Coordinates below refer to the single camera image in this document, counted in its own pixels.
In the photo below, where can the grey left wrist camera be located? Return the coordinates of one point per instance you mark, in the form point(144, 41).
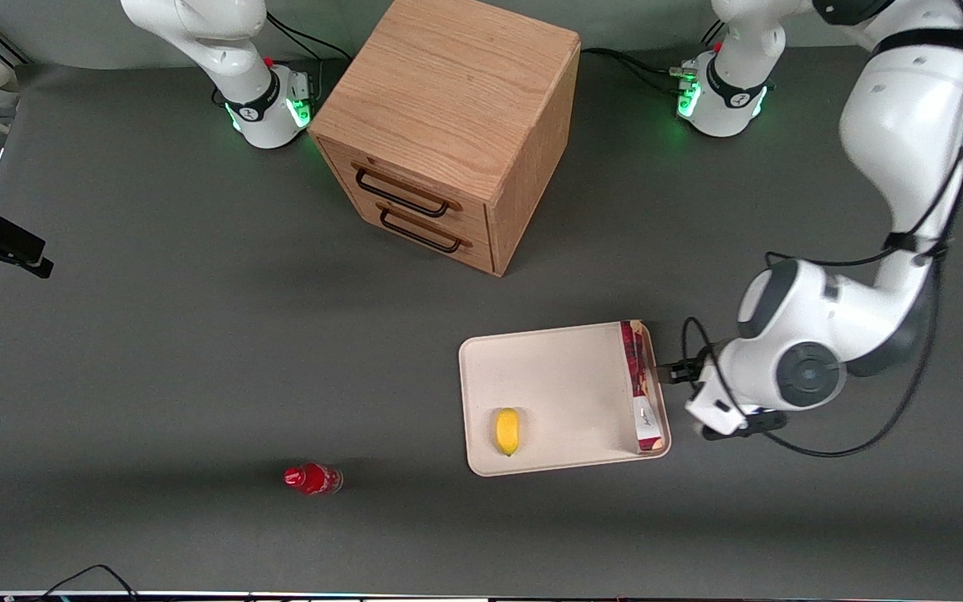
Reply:
point(766, 421)

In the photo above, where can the red plastic bottle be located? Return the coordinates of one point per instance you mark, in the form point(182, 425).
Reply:
point(313, 479)

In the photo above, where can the red cookie box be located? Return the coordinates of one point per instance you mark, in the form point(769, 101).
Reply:
point(642, 393)

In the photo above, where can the wooden two-drawer cabinet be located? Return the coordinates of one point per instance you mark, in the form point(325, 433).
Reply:
point(448, 109)

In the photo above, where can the yellow lemon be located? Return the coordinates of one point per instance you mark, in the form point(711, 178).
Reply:
point(507, 431)

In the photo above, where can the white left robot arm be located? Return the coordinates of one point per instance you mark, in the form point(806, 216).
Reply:
point(908, 125)

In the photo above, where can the beige rectangular tray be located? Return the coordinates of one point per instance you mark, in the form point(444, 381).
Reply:
point(565, 397)

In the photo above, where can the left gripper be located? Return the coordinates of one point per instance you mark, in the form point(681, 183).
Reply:
point(685, 369)

